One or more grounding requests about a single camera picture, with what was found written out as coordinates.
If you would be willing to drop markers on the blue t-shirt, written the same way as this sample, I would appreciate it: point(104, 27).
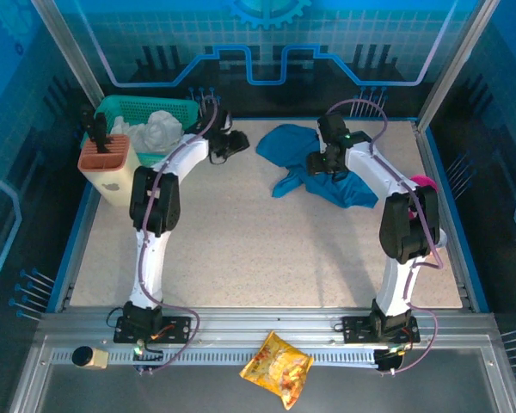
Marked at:
point(284, 146)

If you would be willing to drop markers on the cream bottle black cap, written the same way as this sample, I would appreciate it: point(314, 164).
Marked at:
point(90, 357)

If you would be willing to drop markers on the pink plastic goblet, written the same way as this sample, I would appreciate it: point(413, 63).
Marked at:
point(428, 180)

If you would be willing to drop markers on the cream knife block brown top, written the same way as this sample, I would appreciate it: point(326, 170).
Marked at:
point(112, 172)

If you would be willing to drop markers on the teal plastic basket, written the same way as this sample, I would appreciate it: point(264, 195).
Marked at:
point(133, 105)

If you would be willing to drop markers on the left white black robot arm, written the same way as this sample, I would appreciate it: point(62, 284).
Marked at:
point(152, 258)

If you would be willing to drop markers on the white t-shirt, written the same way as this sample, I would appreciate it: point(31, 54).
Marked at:
point(155, 131)

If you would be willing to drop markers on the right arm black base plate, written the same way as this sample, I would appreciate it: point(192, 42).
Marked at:
point(357, 329)

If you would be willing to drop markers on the yellow snack bag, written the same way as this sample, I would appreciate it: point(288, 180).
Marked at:
point(279, 370)

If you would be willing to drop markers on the aluminium frame post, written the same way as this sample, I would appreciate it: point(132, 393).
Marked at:
point(69, 51)
point(456, 64)

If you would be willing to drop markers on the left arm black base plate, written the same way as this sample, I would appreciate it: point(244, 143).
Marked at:
point(176, 331)

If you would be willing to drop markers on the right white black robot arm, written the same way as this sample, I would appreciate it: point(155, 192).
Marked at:
point(397, 275)

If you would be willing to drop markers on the aluminium front rail frame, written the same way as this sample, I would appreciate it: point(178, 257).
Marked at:
point(262, 320)

